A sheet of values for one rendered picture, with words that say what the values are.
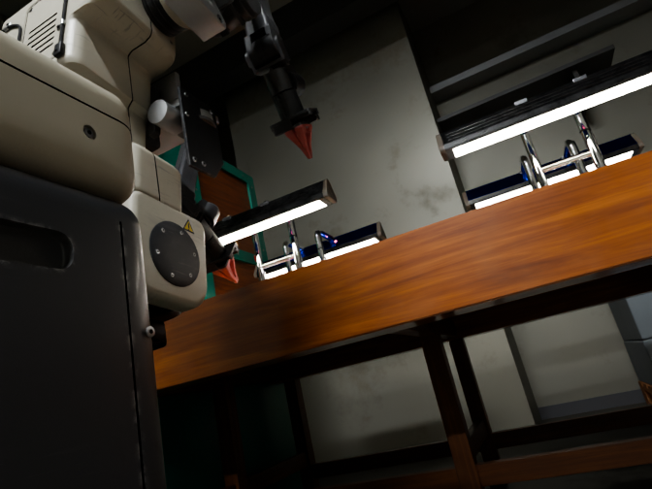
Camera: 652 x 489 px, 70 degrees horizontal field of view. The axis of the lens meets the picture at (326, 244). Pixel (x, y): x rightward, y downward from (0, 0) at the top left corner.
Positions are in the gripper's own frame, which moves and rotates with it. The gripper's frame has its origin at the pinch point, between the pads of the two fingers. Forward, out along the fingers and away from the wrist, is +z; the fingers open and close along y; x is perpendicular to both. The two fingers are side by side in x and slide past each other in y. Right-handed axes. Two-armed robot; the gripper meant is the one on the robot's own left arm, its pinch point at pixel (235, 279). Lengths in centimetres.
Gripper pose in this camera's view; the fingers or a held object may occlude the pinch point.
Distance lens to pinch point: 129.7
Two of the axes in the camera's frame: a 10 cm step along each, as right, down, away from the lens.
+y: -8.9, 3.2, 3.2
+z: 4.5, 7.5, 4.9
